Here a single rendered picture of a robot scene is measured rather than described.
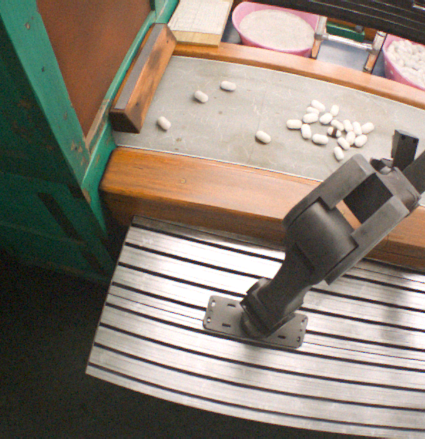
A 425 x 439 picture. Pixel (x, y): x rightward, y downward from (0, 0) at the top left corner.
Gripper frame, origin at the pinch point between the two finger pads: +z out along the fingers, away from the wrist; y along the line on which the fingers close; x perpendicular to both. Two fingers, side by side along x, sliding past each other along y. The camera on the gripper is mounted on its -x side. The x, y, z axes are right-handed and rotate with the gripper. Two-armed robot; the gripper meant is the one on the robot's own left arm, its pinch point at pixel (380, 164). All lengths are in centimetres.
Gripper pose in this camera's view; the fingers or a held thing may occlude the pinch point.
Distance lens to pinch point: 92.9
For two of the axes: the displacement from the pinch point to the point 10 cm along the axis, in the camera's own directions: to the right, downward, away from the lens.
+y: -9.8, -1.9, 0.7
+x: -1.4, 8.9, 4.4
